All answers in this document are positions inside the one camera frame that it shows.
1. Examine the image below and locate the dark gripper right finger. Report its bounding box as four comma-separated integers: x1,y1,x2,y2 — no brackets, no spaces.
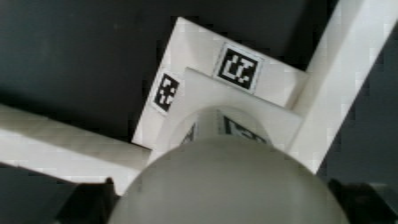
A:
329,179,398,224

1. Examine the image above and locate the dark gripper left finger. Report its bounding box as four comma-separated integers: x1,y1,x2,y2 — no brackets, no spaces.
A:
55,178,119,224

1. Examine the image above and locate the white lamp bulb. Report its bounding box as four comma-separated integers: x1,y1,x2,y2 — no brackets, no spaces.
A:
109,109,349,224

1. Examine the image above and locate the white lamp base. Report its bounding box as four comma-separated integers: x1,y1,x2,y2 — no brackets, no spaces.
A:
132,19,308,157

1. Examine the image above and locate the white L-shaped fence wall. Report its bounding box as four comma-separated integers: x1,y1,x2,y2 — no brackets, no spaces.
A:
0,0,398,189

